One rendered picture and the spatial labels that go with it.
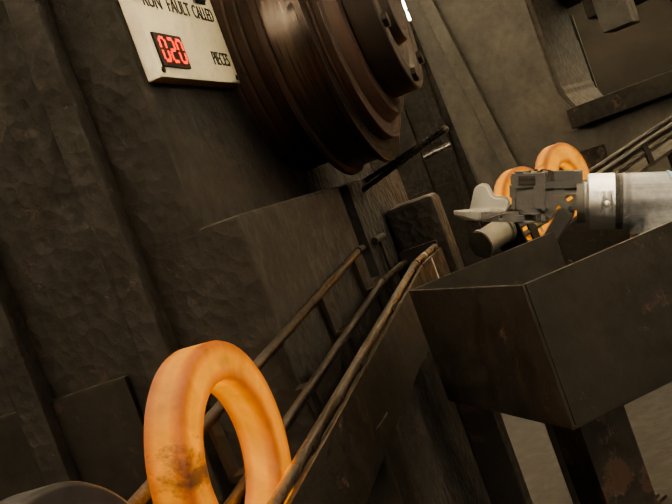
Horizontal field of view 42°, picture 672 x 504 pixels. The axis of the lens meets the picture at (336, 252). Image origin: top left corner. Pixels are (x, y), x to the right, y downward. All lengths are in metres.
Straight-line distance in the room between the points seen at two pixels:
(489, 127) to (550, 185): 2.74
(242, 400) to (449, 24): 3.62
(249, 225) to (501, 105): 3.19
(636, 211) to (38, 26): 0.91
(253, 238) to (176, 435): 0.49
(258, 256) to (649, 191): 0.66
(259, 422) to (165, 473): 0.15
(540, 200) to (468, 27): 2.83
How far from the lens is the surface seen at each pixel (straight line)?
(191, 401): 0.66
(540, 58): 4.14
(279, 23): 1.32
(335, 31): 1.35
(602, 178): 1.47
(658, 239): 0.87
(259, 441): 0.78
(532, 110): 4.17
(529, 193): 1.47
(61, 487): 0.54
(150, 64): 1.12
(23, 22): 1.17
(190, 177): 1.12
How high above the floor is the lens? 0.84
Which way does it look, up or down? 3 degrees down
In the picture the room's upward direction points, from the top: 20 degrees counter-clockwise
